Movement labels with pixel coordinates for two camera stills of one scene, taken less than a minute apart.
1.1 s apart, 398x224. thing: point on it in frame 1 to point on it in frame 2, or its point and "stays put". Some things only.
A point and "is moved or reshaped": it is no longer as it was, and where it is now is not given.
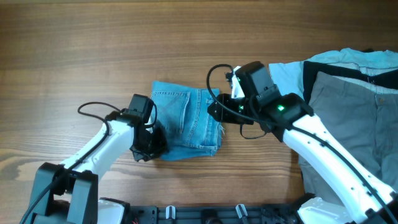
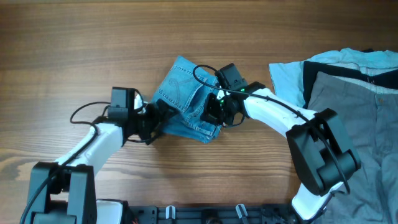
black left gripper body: (154, 144) to (144, 124)
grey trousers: (364, 120) stays put
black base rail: (256, 214) stays put
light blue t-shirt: (288, 77) stays put
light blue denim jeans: (183, 112) is moved or reshaped
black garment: (388, 79) stays put
